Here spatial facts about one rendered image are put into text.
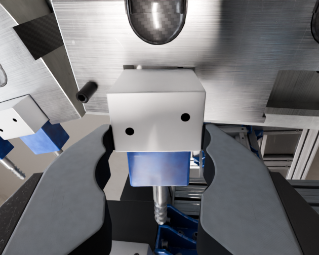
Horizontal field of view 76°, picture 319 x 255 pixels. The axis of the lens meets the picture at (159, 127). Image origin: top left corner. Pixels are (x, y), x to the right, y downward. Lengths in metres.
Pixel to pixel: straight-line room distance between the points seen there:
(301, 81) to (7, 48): 0.27
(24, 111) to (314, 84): 0.28
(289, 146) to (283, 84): 1.02
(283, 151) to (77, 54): 1.14
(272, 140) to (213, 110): 0.99
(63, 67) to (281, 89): 0.22
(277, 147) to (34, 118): 1.09
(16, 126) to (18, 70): 0.06
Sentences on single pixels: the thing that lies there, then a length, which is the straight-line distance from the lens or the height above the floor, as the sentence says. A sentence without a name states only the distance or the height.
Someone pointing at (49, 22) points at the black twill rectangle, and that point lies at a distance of 0.26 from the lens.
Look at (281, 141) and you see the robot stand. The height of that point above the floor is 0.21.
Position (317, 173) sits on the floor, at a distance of 1.77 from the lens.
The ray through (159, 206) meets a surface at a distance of 0.18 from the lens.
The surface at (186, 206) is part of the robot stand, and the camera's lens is 0.52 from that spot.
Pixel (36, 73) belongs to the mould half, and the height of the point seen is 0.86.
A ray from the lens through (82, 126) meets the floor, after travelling 1.55.
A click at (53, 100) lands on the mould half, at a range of 0.26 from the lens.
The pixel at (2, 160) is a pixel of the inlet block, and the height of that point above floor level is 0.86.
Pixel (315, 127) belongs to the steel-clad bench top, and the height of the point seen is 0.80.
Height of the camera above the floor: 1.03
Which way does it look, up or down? 50 degrees down
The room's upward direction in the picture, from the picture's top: 166 degrees counter-clockwise
